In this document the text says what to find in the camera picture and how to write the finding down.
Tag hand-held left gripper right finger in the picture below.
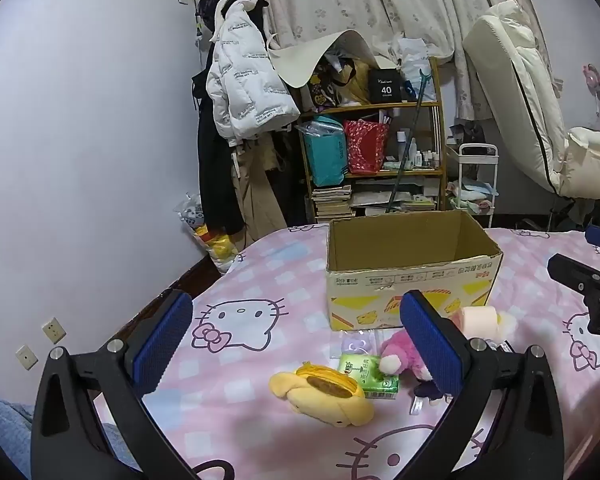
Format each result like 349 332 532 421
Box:
399 289 566 480

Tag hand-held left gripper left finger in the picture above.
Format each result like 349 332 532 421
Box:
30 290 201 480

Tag pink plush toy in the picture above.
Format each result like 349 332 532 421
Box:
378 327 433 380

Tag yellow printed cardboard box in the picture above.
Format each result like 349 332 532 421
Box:
326 210 504 332

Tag green tissue packet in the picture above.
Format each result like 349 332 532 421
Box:
336 353 400 402

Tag yellow plush toy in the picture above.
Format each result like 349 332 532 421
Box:
269 364 376 428

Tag pink soft roll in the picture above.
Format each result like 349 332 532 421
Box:
452 306 501 337

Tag purple toy in clear bag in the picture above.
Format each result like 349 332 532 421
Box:
340 330 381 361

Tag plastic bag with yellow toy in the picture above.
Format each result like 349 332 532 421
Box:
175 192 243 276

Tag pink cat-print bed sheet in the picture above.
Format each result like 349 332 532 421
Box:
92 225 600 480

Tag stack of papers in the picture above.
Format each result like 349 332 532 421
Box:
352 180 438 213

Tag white trolley cart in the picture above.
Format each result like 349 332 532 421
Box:
447 142 498 228

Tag pink fan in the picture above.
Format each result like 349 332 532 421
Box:
582 62 600 96

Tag blue blanket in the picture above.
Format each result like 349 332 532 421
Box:
0 396 36 480

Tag stack of books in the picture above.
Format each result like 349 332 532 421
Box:
310 185 355 223

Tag black coat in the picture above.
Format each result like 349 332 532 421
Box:
191 40 246 236

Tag beige trousers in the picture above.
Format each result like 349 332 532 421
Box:
232 135 288 248

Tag cream padded chair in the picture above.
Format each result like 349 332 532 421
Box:
462 0 600 201

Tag row of small bottles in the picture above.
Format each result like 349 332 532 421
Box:
397 130 441 171

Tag red patterned bag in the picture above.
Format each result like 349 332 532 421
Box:
343 119 390 175

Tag teal bag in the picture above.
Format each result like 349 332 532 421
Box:
302 115 351 187

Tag wooden shelf unit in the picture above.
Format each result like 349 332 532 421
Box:
297 57 447 223

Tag white plastic bag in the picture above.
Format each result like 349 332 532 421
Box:
392 37 438 101

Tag black box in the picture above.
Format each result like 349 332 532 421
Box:
369 67 405 106

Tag yellow and black bag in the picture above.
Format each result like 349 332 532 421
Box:
307 57 373 111

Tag white puffer jacket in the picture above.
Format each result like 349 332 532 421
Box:
206 0 301 141

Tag dark hat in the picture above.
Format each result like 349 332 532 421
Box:
196 0 270 31

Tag dark wooden bed frame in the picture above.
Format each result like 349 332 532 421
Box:
122 255 216 343

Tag green-handled broom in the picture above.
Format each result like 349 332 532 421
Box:
382 67 433 213

